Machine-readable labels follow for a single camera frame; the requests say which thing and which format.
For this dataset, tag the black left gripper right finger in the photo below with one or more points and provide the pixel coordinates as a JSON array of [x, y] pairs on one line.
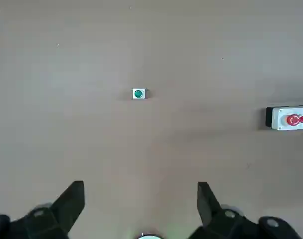
[[223, 221]]

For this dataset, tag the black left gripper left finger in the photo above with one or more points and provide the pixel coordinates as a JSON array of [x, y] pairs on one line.
[[54, 219]]

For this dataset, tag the green push button switch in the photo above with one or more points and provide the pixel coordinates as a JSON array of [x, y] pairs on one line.
[[138, 93]]

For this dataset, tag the grey multi-button control box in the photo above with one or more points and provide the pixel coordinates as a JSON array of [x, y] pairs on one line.
[[280, 119]]

